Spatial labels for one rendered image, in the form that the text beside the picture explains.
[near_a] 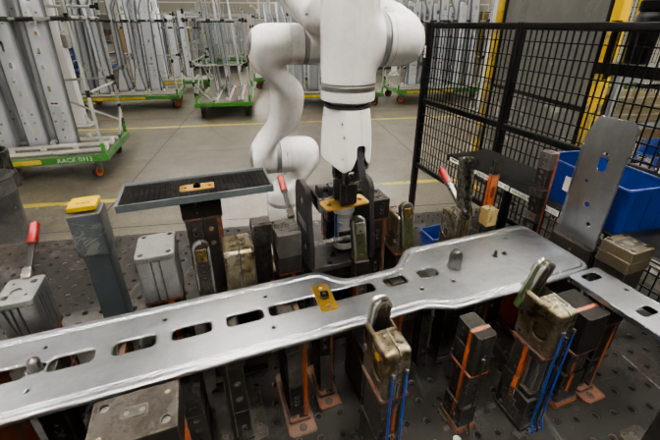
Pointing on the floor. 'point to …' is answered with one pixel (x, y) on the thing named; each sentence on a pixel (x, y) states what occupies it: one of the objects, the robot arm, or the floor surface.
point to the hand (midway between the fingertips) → (345, 191)
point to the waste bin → (11, 202)
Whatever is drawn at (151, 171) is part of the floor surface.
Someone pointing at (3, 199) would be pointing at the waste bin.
